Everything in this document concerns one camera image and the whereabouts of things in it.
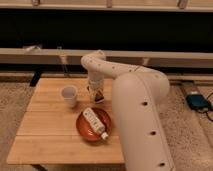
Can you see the blue device on floor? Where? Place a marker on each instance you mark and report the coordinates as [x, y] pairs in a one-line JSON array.
[[197, 102]]

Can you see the black eraser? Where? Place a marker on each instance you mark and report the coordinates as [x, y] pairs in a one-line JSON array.
[[99, 97]]

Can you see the wooden bench rail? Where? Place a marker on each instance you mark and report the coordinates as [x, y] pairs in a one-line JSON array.
[[149, 58]]

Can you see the red-brown bowl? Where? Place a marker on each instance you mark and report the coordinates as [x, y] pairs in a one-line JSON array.
[[84, 129]]

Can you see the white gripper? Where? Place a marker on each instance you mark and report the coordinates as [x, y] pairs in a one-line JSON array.
[[95, 84]]

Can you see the wooden table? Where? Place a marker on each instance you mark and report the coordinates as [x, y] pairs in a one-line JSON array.
[[48, 135]]

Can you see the white bottle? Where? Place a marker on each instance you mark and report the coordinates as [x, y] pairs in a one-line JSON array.
[[97, 127]]

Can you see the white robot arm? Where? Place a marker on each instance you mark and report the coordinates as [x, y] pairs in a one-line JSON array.
[[136, 92]]

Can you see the white plastic cup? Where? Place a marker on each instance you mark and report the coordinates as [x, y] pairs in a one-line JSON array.
[[69, 94]]

